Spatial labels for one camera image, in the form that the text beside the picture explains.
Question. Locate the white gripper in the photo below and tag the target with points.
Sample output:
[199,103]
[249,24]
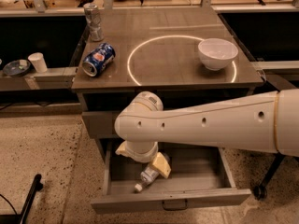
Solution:
[144,156]

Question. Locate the clear plastic water bottle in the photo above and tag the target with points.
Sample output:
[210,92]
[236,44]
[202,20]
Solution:
[147,177]

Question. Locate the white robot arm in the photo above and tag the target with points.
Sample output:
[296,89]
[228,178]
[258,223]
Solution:
[266,122]

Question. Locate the grey top drawer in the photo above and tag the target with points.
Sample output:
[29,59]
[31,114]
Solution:
[100,124]

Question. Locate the grey open middle drawer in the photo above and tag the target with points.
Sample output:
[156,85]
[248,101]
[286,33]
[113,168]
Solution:
[200,177]

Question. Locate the grey drawer cabinet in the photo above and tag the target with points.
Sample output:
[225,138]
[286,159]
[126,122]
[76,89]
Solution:
[156,50]

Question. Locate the blue soda can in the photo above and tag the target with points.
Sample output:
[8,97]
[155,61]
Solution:
[98,60]

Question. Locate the grey side shelf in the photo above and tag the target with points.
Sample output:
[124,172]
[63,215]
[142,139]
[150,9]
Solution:
[52,79]

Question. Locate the black office chair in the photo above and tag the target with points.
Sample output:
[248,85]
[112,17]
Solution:
[260,191]

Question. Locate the white ceramic bowl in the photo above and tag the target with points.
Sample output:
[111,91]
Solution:
[216,54]

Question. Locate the silver tall can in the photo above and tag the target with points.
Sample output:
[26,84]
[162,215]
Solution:
[93,19]

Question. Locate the white paper cup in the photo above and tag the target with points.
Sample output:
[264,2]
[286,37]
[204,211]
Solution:
[37,60]

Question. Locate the black stand base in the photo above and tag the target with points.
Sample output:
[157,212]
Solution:
[21,218]

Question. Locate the dark round plate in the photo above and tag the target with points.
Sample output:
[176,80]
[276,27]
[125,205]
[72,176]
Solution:
[17,68]

